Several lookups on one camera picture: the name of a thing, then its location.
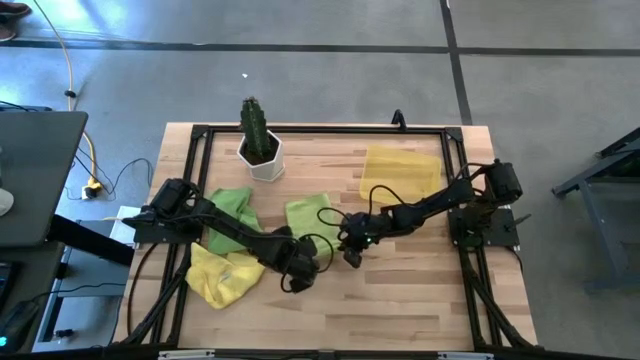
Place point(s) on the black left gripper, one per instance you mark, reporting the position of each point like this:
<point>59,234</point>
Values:
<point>300,260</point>

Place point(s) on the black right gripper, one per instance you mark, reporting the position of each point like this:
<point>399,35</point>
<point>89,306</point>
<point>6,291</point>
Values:
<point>361,230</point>

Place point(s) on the light green microfiber towel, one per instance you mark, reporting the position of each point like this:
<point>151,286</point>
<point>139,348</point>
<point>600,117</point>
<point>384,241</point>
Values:
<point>310,215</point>

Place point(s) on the yellow microfiber towel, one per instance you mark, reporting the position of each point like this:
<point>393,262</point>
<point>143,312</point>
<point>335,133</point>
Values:
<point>220,280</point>

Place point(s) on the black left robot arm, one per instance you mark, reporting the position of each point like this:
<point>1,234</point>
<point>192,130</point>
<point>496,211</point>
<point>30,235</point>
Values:
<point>230,227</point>

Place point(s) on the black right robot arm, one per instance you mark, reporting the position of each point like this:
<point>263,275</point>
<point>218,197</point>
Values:
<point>440,200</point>

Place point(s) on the yellow translucent plastic basket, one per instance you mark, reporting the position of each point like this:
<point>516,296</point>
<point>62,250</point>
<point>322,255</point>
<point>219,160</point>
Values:
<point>400,172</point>

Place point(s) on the white hexagonal plant pot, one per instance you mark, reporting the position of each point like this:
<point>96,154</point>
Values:
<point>265,170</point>

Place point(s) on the green cactus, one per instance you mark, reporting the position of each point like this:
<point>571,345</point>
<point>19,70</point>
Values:
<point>256,127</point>

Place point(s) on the white paper sheet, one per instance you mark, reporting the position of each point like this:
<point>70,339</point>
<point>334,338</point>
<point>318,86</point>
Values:
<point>120,225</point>

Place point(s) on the black desk support beam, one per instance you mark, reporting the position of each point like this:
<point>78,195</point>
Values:
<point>95,242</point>

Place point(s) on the grey lower shelf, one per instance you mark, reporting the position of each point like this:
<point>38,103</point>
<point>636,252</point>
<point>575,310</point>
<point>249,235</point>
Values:
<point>90,285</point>

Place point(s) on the yellow power plug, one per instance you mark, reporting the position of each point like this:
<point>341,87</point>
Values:
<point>92,189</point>

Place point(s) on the blue-grey metal cart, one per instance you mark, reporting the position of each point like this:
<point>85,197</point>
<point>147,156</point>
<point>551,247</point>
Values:
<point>600,200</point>

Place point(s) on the dark grey desk surface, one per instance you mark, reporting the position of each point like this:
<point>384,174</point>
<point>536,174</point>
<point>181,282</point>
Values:
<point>40,175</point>

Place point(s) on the black computer mouse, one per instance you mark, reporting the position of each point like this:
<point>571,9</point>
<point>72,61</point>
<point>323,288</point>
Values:
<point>17,322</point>

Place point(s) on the white rounded object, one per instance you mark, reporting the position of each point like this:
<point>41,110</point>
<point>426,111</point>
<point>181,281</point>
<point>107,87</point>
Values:
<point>5,202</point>

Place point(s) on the person's shoe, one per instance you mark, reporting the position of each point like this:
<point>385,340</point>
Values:
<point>14,10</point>
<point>6,33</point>

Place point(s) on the black aluminium table frame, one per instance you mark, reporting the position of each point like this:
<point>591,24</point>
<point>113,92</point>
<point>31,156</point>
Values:
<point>325,129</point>

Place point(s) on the black frame bracket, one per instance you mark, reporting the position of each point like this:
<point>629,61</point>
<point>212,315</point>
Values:
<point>398,120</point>

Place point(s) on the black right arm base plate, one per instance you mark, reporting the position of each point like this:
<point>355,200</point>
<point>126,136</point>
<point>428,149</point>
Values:
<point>492,232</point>

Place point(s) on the silver frame bracket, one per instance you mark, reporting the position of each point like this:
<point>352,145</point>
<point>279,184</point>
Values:
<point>465,356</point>
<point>185,355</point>

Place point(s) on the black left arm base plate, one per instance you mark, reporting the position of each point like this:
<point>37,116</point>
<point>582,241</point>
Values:
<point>150,234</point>

